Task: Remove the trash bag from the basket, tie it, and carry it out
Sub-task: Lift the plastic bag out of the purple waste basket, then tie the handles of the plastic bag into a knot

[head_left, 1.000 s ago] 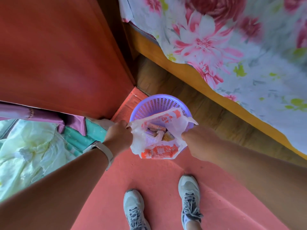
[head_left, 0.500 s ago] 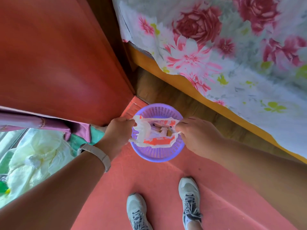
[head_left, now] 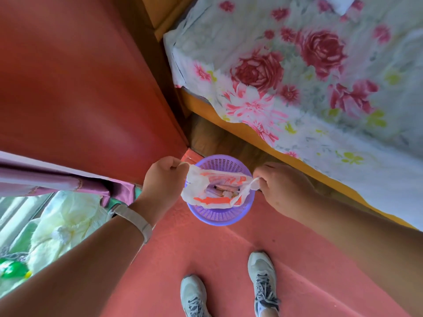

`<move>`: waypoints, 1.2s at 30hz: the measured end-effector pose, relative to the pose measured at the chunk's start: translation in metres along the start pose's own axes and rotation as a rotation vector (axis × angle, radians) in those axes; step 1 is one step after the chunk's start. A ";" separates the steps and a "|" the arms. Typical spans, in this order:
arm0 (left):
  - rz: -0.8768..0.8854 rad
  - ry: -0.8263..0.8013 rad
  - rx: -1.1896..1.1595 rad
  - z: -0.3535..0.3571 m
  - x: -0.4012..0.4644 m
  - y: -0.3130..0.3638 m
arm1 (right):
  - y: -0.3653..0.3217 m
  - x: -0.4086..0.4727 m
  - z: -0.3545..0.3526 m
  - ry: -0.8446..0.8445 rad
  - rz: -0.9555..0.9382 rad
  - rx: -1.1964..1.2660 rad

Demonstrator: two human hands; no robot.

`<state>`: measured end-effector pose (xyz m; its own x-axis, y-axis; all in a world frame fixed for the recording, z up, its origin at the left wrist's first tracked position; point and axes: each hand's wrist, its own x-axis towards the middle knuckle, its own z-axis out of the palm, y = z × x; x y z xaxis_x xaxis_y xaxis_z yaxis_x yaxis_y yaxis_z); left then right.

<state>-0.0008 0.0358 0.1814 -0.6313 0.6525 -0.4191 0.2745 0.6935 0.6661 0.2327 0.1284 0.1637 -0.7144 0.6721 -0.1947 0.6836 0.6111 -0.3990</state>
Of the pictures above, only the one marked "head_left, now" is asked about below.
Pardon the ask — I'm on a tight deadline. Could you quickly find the green plastic bottle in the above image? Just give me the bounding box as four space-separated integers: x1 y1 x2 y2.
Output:
0 259 32 280

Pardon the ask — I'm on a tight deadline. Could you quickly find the person's left forearm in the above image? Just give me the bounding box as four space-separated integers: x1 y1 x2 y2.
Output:
0 203 156 317

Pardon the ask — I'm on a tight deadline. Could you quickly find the person's grey sneaker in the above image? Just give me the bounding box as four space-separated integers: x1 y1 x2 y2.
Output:
180 275 212 317
247 251 281 317

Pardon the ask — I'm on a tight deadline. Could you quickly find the purple plastic waste basket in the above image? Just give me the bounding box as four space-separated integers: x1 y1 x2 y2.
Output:
184 155 256 227

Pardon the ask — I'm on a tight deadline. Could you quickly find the person's left hand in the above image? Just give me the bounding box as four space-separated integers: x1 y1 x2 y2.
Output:
131 156 190 225

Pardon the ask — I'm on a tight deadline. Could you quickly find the person's right forearm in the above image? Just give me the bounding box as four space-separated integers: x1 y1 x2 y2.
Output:
296 191 423 317

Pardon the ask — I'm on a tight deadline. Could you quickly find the rubbish inside bag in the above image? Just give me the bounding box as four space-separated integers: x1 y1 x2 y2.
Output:
206 183 240 199

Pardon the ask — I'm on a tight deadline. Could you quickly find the person's right hand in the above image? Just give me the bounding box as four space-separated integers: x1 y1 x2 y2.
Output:
253 162 318 222

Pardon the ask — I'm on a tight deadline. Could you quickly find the white orange-printed plastic bag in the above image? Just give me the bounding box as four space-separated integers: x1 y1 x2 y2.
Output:
178 162 262 210

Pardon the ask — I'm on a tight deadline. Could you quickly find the floral bed sheet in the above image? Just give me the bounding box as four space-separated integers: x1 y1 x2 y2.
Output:
163 0 423 231

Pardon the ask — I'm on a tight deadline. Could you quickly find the beige wrist band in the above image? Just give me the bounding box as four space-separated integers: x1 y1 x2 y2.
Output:
110 203 153 244

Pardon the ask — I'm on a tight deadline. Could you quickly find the person's right grey sneaker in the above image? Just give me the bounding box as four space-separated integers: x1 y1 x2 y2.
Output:
247 251 281 317

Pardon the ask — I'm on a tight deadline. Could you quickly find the wooden bed frame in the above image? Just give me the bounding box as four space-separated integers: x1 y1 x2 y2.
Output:
141 0 417 230

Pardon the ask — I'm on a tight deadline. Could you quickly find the person's left grey sneaker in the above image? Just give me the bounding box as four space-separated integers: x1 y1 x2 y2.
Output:
180 275 212 317

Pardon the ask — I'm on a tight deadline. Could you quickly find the pale yellow plastic bag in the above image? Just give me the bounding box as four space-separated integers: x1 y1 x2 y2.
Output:
27 191 112 275

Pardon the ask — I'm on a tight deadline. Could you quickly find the white pillow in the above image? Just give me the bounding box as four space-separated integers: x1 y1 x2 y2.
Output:
321 0 357 16

